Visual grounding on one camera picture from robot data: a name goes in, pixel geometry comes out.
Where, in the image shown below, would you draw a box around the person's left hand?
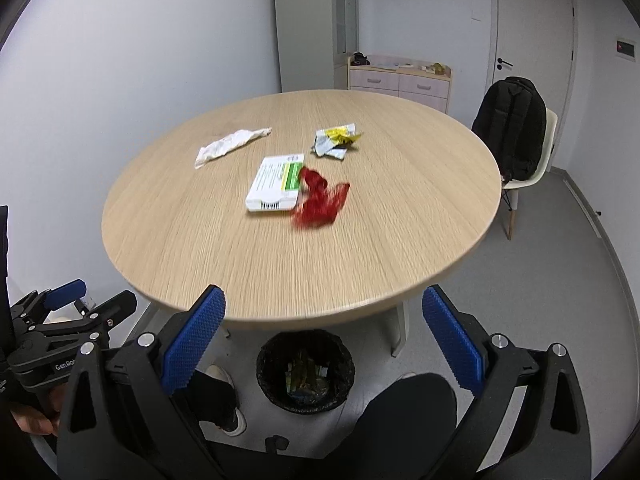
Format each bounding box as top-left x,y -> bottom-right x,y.
11,384 -> 66,436

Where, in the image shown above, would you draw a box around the white chair wooden legs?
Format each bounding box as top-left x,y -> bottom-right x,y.
499,106 -> 560,241

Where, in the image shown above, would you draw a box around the black trash bin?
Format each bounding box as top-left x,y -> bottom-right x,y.
256,330 -> 356,415

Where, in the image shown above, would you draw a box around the black backpack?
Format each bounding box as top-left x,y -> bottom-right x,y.
472,76 -> 547,183

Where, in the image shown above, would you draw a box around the white left shoe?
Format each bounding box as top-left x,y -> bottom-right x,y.
205,364 -> 247,438

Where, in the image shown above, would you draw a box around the red mesh net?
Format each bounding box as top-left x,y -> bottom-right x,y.
293,166 -> 350,229

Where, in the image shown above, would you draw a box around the tall grey cabinet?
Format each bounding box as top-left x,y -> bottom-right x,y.
274,0 -> 359,92

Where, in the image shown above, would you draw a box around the white door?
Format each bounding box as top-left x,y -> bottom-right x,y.
488,0 -> 576,120

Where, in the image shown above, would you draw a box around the round wooden table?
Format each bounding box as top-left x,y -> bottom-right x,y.
101,90 -> 501,330

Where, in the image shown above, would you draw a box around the black office chair base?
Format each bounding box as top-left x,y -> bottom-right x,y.
265,434 -> 290,455

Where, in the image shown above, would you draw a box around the white tissue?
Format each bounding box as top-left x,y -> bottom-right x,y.
194,128 -> 272,169

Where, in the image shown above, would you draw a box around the yellow silver snack wrapper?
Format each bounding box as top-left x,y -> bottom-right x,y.
311,124 -> 363,160

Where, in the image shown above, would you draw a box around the white green medicine box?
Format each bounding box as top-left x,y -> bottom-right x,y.
245,154 -> 305,212

